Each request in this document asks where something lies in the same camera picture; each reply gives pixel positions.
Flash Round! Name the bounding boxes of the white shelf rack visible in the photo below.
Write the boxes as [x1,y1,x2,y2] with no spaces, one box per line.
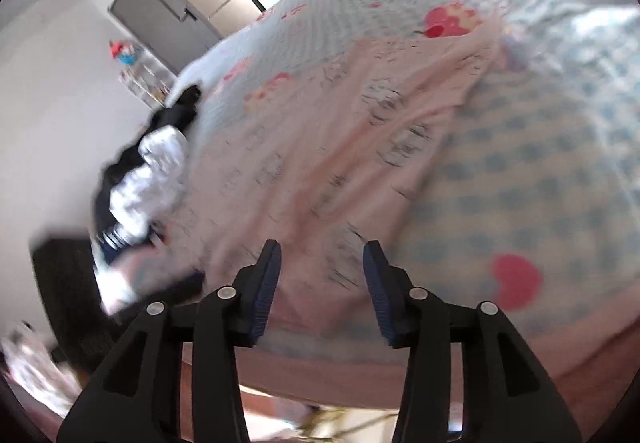
[119,58,176,106]

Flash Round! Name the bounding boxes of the black garment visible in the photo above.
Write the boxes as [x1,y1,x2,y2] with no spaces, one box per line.
[92,86,203,244]

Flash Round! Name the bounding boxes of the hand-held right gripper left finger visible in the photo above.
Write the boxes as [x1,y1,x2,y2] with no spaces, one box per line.
[57,239,282,443]

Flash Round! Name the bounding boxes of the checkered cartoon print blanket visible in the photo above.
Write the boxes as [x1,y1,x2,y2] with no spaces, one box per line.
[100,0,640,409]

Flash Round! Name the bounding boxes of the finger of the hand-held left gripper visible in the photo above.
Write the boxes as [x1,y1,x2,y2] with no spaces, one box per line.
[115,273,206,321]

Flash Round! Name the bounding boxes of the pink cartoon print pants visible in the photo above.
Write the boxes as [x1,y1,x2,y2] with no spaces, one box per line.
[165,30,506,334]

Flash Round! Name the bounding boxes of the floral printed cloth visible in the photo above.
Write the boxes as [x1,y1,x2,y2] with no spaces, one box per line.
[0,320,83,416]

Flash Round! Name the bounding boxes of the gold wire basket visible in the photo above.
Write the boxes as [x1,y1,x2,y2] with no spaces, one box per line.
[300,410,401,443]

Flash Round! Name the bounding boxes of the red and blue wall plush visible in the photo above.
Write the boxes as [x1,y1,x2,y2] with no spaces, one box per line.
[109,39,143,66]

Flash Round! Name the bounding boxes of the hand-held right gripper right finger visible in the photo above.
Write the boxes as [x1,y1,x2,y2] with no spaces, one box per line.
[363,240,583,443]

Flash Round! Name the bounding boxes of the grey door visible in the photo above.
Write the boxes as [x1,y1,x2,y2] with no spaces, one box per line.
[109,0,221,74]

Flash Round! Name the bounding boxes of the white garment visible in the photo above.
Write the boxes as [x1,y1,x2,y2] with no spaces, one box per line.
[107,126,188,244]

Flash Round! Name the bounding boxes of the navy striped garment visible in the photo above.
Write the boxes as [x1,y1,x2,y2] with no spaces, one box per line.
[97,223,163,264]

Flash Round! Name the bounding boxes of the champagne refrigerator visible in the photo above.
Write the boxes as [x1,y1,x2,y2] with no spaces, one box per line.
[182,0,266,36]

